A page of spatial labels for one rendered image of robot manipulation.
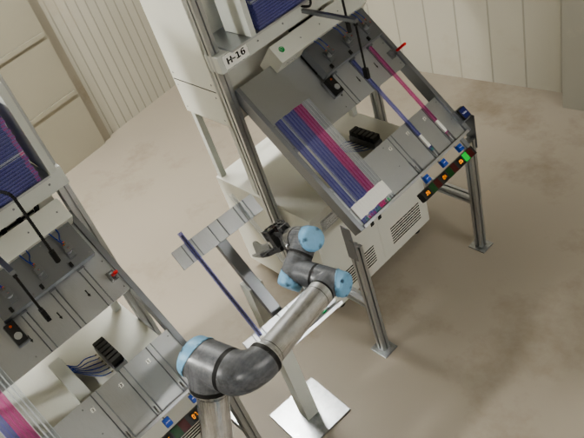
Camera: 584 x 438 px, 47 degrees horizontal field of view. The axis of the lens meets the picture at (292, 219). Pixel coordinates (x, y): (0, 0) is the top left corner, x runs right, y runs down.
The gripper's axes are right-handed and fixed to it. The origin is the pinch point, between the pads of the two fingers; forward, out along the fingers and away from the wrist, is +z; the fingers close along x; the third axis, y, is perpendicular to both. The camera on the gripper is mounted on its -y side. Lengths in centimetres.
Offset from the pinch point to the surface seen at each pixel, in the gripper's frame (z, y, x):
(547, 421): -17, -117, -46
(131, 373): 9, -7, 60
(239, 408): 20, -45, 37
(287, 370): 28, -50, 13
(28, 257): 18, 41, 63
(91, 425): 7, -12, 79
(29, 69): 264, 128, -19
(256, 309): 10.7, -18.2, 14.0
